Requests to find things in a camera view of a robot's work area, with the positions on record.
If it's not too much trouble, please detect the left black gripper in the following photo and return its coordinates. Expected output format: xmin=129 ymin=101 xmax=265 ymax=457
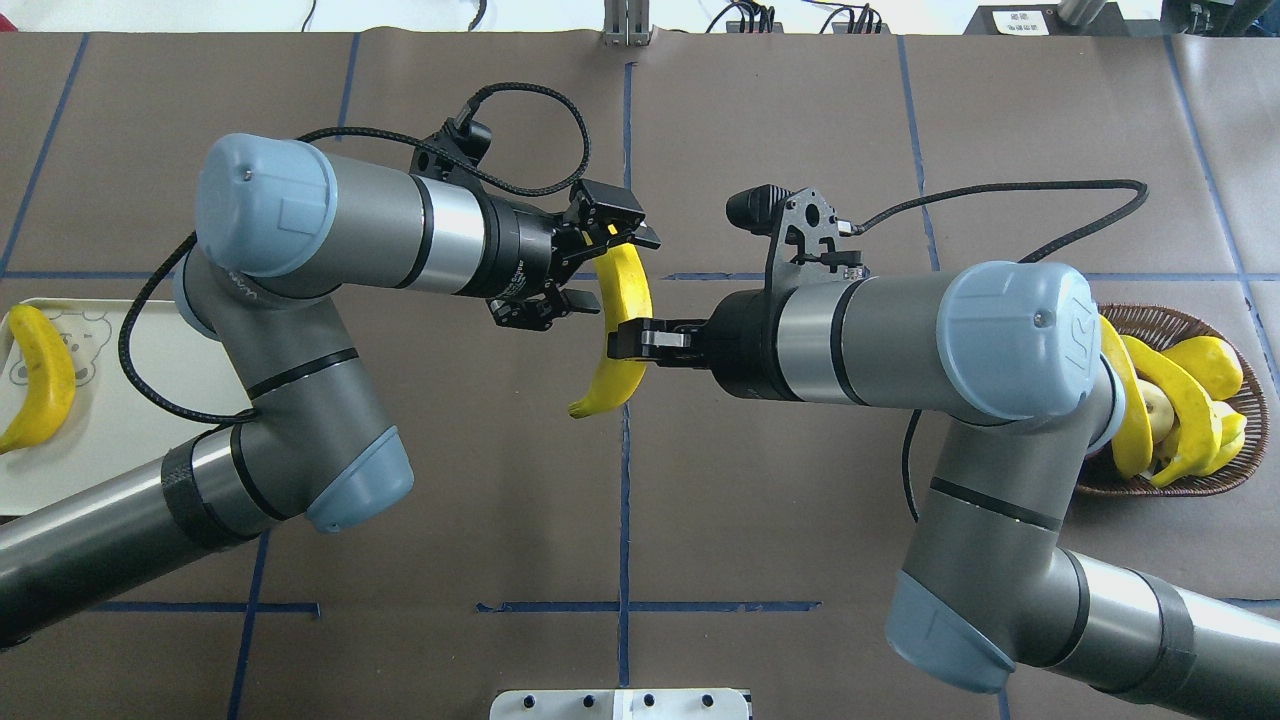
xmin=485 ymin=179 xmax=660 ymax=332

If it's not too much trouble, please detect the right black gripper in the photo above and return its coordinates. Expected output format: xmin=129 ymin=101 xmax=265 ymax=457
xmin=608 ymin=290 xmax=791 ymax=401

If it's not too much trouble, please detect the yellow banana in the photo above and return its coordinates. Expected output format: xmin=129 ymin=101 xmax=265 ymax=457
xmin=568 ymin=242 xmax=653 ymax=420
xmin=1 ymin=304 xmax=77 ymax=454
xmin=1120 ymin=334 xmax=1221 ymax=488
xmin=1100 ymin=316 xmax=1155 ymax=479

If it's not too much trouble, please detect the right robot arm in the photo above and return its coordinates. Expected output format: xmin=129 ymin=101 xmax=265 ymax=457
xmin=605 ymin=261 xmax=1279 ymax=719

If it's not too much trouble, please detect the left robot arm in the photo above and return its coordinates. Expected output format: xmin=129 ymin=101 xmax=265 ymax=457
xmin=1 ymin=122 xmax=660 ymax=648

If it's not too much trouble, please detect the brown wicker basket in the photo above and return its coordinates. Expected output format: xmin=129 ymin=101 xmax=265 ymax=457
xmin=1076 ymin=304 xmax=1270 ymax=497

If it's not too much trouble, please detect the white bear tray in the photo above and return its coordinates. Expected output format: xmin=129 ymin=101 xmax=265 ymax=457
xmin=1 ymin=297 xmax=250 ymax=518

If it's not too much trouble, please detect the pale green apple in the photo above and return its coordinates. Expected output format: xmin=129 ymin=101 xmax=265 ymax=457
xmin=1137 ymin=379 xmax=1178 ymax=445

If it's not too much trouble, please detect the yellow lemon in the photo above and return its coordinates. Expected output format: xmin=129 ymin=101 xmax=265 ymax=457
xmin=1160 ymin=336 xmax=1244 ymax=401

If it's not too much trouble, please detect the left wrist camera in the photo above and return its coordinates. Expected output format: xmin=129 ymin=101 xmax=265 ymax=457
xmin=410 ymin=117 xmax=493 ymax=181

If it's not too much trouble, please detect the aluminium frame post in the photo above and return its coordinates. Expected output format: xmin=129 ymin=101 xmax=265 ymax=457
xmin=602 ymin=0 xmax=653 ymax=47

